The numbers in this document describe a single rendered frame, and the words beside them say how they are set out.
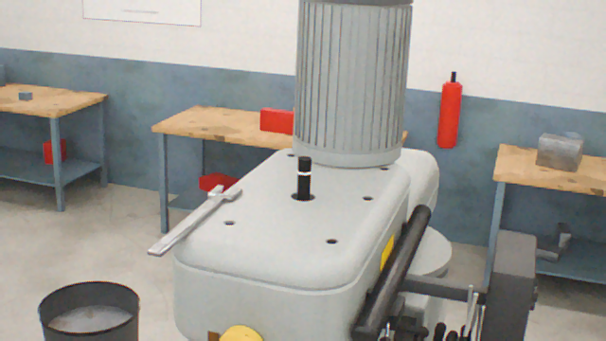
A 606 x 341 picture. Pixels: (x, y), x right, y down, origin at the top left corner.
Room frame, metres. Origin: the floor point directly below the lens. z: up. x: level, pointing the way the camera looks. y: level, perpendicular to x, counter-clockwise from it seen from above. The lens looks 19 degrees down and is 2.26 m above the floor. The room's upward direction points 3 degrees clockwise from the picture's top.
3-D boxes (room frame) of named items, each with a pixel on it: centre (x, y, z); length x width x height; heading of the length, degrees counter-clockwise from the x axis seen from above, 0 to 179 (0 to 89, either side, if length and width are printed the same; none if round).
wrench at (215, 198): (0.85, 0.15, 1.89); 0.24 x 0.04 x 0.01; 164
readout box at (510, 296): (1.15, -0.41, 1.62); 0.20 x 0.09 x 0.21; 162
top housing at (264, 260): (0.98, 0.00, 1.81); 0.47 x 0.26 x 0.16; 162
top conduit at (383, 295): (0.95, -0.15, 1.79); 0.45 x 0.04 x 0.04; 162
